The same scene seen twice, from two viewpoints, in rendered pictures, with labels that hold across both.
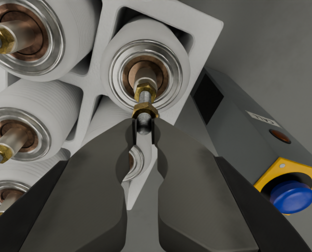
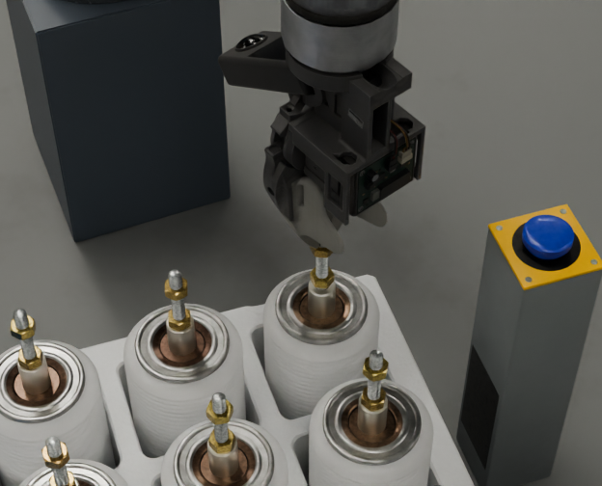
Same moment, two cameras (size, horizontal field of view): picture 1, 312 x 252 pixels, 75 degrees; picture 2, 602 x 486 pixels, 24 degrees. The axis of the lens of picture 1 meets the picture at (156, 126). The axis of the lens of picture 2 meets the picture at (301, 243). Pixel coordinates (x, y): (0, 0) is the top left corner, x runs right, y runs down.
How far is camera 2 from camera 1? 104 cm
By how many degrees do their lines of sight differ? 67
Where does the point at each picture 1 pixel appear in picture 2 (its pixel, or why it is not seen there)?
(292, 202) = (545, 232)
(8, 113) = (201, 434)
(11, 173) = not seen: outside the picture
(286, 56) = not seen: hidden behind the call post
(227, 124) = (488, 328)
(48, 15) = (200, 312)
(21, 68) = (195, 372)
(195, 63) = (382, 322)
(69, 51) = (232, 333)
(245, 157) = (499, 282)
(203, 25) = not seen: hidden behind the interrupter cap
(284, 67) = (594, 341)
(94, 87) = (281, 433)
